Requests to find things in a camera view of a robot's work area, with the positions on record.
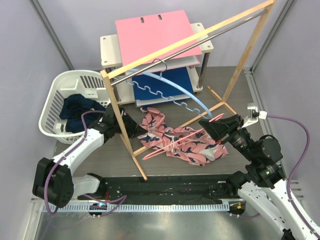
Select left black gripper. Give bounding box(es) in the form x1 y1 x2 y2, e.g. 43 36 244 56
113 113 147 139

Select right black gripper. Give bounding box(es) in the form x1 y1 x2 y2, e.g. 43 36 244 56
198 112 258 161

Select pink wire hanger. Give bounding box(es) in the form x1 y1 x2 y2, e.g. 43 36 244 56
142 112 225 161

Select pink shark print shorts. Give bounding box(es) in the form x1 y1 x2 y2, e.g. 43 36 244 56
136 106 230 167

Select light blue plastic hanger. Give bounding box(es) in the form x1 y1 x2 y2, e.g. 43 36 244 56
112 58 213 120

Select navy blue shorts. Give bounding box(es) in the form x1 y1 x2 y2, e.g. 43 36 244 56
59 94 106 133

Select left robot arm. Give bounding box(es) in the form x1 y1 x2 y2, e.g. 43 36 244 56
32 104 122 215

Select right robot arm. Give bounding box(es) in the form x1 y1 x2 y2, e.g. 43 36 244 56
199 114 320 240

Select white laundry basket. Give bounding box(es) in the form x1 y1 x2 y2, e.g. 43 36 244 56
38 69 112 145

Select white shelf unit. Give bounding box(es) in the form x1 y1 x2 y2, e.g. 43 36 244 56
100 34 214 105

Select metal hanging rod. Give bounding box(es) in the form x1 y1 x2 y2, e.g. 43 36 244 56
111 9 268 86

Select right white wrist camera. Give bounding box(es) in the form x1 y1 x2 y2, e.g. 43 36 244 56
242 103 267 128

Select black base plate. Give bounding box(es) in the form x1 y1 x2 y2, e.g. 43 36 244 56
89 174 240 206

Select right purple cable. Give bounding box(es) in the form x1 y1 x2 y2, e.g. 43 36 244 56
234 114 320 233

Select purple cable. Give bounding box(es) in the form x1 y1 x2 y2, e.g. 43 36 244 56
43 109 128 217
234 114 320 233

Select pink ring binder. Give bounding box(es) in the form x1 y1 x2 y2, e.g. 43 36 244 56
115 10 194 66

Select wooden clothes rack frame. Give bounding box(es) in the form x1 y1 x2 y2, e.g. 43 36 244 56
99 0 277 181

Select white slotted cable duct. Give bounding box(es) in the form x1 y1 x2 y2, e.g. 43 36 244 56
58 201 230 213

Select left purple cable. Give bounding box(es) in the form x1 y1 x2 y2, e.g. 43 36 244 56
43 109 128 217

